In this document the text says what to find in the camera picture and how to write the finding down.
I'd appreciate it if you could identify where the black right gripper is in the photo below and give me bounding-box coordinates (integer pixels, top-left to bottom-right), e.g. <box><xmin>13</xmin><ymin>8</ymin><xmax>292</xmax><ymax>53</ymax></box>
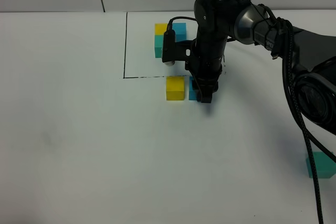
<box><xmin>185</xmin><ymin>37</ymin><xmax>227</xmax><ymax>103</ymax></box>

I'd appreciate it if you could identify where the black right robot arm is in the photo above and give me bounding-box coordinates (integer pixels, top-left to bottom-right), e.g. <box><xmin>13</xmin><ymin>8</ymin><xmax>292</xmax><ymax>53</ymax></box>
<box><xmin>192</xmin><ymin>0</ymin><xmax>335</xmax><ymax>133</ymax></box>

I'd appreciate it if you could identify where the template blue cube block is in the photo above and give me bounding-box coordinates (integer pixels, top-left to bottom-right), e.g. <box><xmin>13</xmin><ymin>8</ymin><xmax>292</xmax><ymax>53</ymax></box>
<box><xmin>172</xmin><ymin>23</ymin><xmax>187</xmax><ymax>42</ymax></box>

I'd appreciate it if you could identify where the template green cube block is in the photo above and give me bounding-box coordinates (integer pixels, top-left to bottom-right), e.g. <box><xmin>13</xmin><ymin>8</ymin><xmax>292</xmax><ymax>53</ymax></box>
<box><xmin>154</xmin><ymin>35</ymin><xmax>164</xmax><ymax>58</ymax></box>

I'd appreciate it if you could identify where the white template paper sheet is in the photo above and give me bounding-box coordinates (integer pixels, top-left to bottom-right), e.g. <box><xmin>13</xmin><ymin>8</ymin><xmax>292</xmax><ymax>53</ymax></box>
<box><xmin>125</xmin><ymin>11</ymin><xmax>194</xmax><ymax>78</ymax></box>

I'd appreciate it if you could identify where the template yellow cube block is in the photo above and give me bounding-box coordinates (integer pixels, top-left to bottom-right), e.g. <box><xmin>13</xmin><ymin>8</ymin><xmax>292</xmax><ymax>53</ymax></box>
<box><xmin>154</xmin><ymin>23</ymin><xmax>167</xmax><ymax>36</ymax></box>

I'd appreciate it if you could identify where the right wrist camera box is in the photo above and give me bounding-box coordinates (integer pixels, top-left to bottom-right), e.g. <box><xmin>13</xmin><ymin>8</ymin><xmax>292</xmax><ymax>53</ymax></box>
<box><xmin>162</xmin><ymin>29</ymin><xmax>194</xmax><ymax>66</ymax></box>

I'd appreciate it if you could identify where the braided black right cable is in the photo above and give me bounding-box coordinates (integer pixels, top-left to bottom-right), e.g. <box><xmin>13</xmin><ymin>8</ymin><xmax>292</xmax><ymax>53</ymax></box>
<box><xmin>280</xmin><ymin>19</ymin><xmax>336</xmax><ymax>224</ymax></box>

